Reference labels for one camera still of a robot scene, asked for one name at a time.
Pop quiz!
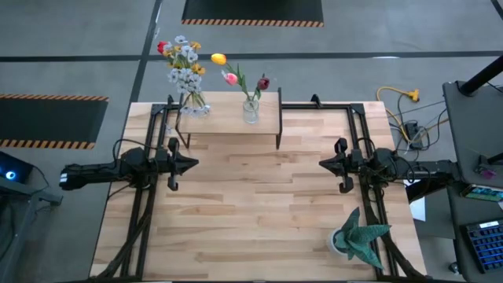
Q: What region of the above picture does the grey side desk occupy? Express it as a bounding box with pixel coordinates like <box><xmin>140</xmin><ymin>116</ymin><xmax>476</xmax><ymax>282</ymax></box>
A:
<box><xmin>442</xmin><ymin>80</ymin><xmax>503</xmax><ymax>189</ymax></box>

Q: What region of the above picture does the black aluminium table frame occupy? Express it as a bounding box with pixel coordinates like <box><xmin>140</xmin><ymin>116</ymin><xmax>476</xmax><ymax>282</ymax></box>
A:
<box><xmin>88</xmin><ymin>93</ymin><xmax>429</xmax><ymax>283</ymax></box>

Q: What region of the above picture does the dark red tulip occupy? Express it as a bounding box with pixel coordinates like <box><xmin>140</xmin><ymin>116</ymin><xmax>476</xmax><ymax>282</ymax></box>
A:
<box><xmin>251</xmin><ymin>73</ymin><xmax>271</xmax><ymax>101</ymax></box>

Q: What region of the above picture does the black pole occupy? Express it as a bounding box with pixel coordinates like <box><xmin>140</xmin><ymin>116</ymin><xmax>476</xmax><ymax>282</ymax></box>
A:
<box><xmin>458</xmin><ymin>54</ymin><xmax>503</xmax><ymax>97</ymax></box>

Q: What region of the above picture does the yellow extension cord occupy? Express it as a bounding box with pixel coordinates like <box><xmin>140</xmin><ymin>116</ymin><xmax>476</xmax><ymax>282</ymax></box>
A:
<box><xmin>376</xmin><ymin>86</ymin><xmax>449</xmax><ymax>146</ymax></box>

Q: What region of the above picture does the yellow orange tulip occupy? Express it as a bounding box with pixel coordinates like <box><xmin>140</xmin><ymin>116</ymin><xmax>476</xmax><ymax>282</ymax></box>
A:
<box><xmin>210</xmin><ymin>52</ymin><xmax>252</xmax><ymax>101</ymax></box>

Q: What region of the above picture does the teal succulent in white pot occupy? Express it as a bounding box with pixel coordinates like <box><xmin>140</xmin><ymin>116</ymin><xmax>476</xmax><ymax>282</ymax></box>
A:
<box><xmin>326</xmin><ymin>207</ymin><xmax>392</xmax><ymax>270</ymax></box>

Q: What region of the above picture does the black computer with blue light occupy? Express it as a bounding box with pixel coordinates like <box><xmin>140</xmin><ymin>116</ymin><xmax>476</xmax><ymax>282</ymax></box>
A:
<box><xmin>0</xmin><ymin>151</ymin><xmax>35</xmax><ymax>184</ymax></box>

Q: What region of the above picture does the black power strip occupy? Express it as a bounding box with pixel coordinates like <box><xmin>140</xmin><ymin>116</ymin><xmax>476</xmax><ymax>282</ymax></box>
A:
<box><xmin>404</xmin><ymin>121</ymin><xmax>424</xmax><ymax>149</ymax></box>

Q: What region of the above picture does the small purple object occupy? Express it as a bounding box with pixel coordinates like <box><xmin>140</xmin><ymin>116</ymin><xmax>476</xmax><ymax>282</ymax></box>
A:
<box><xmin>473</xmin><ymin>155</ymin><xmax>498</xmax><ymax>180</ymax></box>

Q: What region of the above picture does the black hazard-striped floor mat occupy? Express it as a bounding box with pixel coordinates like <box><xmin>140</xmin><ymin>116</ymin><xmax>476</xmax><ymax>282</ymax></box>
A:
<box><xmin>0</xmin><ymin>93</ymin><xmax>110</xmax><ymax>149</ymax></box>
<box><xmin>181</xmin><ymin>0</ymin><xmax>325</xmax><ymax>28</ymax></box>

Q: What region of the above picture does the backlit keyboard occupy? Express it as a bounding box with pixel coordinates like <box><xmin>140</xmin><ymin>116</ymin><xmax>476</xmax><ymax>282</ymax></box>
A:
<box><xmin>461</xmin><ymin>219</ymin><xmax>503</xmax><ymax>274</ymax></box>

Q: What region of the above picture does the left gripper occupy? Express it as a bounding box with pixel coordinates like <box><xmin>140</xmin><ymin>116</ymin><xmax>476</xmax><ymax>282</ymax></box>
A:
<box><xmin>155</xmin><ymin>136</ymin><xmax>200</xmax><ymax>193</ymax></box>

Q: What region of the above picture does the white paper sheet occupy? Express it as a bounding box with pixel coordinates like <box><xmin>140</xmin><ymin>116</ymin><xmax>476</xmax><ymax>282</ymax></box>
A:
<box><xmin>408</xmin><ymin>196</ymin><xmax>428</xmax><ymax>222</ymax></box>

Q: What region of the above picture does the large clear glass vase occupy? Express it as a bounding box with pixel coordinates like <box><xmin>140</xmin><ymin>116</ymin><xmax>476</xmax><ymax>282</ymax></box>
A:
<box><xmin>178</xmin><ymin>90</ymin><xmax>212</xmax><ymax>119</ymax></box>

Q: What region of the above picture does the yellow flower bunch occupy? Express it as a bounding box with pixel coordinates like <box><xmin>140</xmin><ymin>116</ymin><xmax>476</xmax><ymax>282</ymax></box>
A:
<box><xmin>163</xmin><ymin>40</ymin><xmax>207</xmax><ymax>107</ymax></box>

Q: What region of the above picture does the wooden shelf with black legs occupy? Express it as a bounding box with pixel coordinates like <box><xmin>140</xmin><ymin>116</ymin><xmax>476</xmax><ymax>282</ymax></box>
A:
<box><xmin>174</xmin><ymin>86</ymin><xmax>284</xmax><ymax>150</ymax></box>

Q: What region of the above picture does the small ribbed glass vase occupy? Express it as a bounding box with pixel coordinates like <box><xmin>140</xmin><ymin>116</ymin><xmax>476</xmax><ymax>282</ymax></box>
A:
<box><xmin>241</xmin><ymin>96</ymin><xmax>260</xmax><ymax>125</ymax></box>

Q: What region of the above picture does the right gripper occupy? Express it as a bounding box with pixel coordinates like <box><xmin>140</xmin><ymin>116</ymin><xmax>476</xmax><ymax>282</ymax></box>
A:
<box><xmin>318</xmin><ymin>137</ymin><xmax>365</xmax><ymax>194</ymax></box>

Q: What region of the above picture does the pink tulip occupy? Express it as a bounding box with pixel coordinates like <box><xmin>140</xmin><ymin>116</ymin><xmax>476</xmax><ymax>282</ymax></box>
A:
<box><xmin>220</xmin><ymin>69</ymin><xmax>252</xmax><ymax>101</ymax></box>

